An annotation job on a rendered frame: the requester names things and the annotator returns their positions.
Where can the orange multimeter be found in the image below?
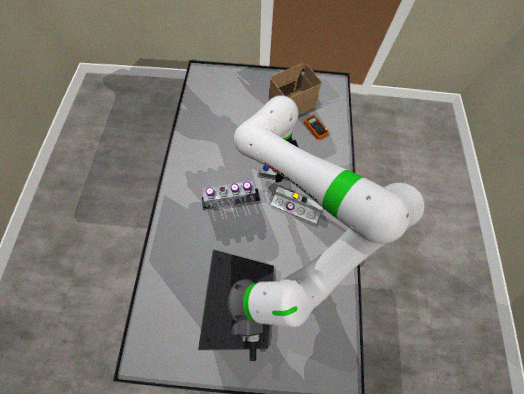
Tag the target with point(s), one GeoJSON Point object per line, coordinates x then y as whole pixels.
{"type": "Point", "coordinates": [316, 127]}

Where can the white button panel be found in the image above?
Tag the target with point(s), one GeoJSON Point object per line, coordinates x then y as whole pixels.
{"type": "Point", "coordinates": [266, 172]}

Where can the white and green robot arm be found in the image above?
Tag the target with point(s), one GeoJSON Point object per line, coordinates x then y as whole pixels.
{"type": "Point", "coordinates": [377, 214]}

